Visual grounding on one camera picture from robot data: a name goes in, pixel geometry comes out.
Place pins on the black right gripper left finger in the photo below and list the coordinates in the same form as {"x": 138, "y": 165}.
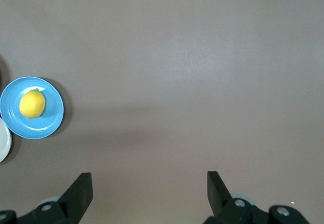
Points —
{"x": 76, "y": 198}

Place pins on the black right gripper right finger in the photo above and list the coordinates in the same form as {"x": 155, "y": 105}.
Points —
{"x": 217, "y": 196}

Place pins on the yellow lemon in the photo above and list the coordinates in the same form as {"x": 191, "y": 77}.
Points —
{"x": 32, "y": 104}

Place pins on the blue round plate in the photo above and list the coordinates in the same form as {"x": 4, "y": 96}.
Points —
{"x": 50, "y": 117}

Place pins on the beige round plate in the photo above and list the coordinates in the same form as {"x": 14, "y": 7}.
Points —
{"x": 3, "y": 140}

